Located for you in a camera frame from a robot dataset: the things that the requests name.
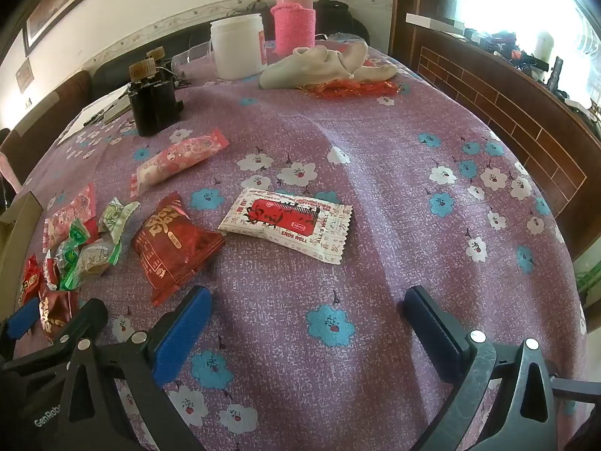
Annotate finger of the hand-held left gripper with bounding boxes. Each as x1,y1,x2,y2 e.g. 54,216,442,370
0,298,109,372
0,297,41,344

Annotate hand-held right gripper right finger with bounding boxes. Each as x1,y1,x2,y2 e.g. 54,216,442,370
404,286,587,451

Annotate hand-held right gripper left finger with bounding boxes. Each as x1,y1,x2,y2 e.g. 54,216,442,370
59,286,213,451

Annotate red and gold snack packet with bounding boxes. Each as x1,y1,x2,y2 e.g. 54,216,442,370
38,289,82,345

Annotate small red snack packet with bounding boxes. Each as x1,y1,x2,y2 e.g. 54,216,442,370
20,254,44,308

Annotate beige candy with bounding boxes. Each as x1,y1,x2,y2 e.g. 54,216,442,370
77,239,124,279

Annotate large red snack packet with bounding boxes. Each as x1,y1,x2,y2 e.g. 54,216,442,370
130,192,227,307

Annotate pale green candy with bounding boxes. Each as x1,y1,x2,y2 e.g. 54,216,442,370
98,198,142,246

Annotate cardboard box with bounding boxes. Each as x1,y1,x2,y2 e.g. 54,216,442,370
0,192,44,264

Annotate white and red snack packet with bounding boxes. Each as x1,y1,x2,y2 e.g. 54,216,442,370
218,187,354,266

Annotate long pink snack packet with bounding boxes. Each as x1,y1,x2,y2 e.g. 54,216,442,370
130,130,230,197

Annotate purple floral tablecloth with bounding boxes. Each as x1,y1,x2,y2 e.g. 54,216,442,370
14,40,587,451

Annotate green plastic object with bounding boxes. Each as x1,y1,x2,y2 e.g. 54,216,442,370
575,263,601,302

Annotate white paper sheet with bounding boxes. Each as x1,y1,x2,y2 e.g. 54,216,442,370
56,83,133,147

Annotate brown sofa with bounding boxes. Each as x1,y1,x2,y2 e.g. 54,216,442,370
0,70,93,189

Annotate black box with cork stoppers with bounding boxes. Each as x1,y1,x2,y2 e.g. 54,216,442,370
128,46,185,138

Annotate wooden brick-pattern partition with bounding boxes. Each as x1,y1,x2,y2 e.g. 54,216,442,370
389,0,601,260

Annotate dark sofa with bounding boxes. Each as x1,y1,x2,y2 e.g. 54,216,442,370
89,23,217,100

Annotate red foil wrappers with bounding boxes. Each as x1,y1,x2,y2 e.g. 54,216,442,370
300,78,400,101

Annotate clear plastic container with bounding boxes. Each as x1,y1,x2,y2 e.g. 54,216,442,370
171,41,215,77

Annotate pile of dark small objects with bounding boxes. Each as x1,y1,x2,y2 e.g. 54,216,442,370
464,27,601,119

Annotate white cloth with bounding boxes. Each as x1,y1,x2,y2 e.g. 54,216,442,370
258,40,399,90

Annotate white plastic jar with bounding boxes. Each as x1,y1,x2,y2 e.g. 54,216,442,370
209,13,268,81

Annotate flat white box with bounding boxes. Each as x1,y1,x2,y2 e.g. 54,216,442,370
406,12,467,35

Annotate pink flask with knitted sleeve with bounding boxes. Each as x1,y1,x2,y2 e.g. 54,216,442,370
269,0,316,56

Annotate black bag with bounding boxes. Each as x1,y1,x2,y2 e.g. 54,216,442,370
312,0,370,44

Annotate small wall poster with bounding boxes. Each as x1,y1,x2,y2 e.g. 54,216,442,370
15,58,33,94

